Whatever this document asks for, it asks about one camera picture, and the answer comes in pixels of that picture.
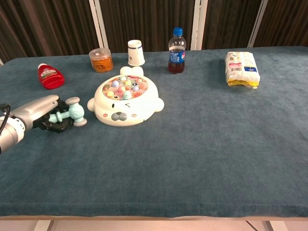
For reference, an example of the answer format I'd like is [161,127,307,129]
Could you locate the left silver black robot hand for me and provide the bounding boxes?
[14,94,74,134]

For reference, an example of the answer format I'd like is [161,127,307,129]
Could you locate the light blue toy hammer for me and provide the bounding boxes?
[49,96,88,127]

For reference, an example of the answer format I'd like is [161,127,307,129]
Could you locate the white seal whack-a-mole toy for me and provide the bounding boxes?
[87,66,165,127]

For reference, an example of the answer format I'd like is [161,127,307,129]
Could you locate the red ketchup bottle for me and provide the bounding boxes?
[37,63,65,90]

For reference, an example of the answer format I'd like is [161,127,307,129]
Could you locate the clear jar orange contents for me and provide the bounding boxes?
[89,48,114,73]

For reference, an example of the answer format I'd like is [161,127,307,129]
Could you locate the dark brown slatted panel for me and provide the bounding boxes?
[0,0,102,64]
[202,0,262,50]
[100,0,198,54]
[254,0,308,48]

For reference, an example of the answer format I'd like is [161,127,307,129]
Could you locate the white paper cup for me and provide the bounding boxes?
[127,39,146,66]

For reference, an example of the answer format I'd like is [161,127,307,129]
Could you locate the cola bottle blue cap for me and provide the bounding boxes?
[167,27,187,75]

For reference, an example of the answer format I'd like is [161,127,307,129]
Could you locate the blue table cloth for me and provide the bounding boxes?
[0,46,308,218]

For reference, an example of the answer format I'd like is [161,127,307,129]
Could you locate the white yellow snack package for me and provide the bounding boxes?
[224,51,261,90]

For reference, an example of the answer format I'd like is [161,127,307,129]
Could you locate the white partition post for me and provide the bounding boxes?
[190,0,209,51]
[247,0,269,48]
[89,0,109,55]

